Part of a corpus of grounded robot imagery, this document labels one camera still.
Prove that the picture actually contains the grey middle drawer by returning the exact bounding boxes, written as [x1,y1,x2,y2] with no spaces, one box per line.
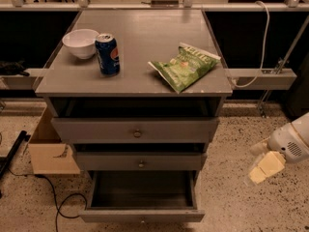
[74,143,207,171]

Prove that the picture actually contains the black floor cable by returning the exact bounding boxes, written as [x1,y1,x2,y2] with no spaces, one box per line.
[6,167,88,232]

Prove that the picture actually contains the white bowl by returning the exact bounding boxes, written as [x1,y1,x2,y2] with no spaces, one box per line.
[62,29,98,59]

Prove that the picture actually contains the grey bottom drawer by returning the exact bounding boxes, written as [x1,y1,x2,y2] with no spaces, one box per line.
[80,171,205,223]

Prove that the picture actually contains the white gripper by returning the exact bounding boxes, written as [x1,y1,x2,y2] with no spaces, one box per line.
[244,122,309,186]

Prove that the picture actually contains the cardboard box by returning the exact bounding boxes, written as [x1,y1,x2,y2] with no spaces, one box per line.
[28,108,80,175]

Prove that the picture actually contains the green chip bag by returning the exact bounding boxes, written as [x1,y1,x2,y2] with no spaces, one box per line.
[149,43,220,94]

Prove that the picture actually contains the blue Pepsi can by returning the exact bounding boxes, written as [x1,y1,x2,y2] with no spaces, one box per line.
[95,33,120,76]

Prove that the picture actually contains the white cable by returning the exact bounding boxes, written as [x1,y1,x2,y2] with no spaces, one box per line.
[230,0,270,89]

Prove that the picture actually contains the black stand leg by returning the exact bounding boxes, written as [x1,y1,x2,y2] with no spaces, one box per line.
[0,130,31,199]

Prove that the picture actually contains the black object on rail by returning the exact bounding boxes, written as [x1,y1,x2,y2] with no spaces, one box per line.
[0,61,30,76]

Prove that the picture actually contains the dark rolling cabinet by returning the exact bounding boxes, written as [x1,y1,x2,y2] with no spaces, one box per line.
[285,53,309,118]

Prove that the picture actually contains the grey drawer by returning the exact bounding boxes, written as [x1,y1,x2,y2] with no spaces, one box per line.
[80,171,205,223]
[74,143,207,171]
[52,98,218,144]

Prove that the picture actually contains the grey top drawer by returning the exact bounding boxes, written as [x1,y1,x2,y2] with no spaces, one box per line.
[52,98,218,144]

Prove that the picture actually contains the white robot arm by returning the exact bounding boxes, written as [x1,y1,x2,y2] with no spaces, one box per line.
[244,112,309,186]

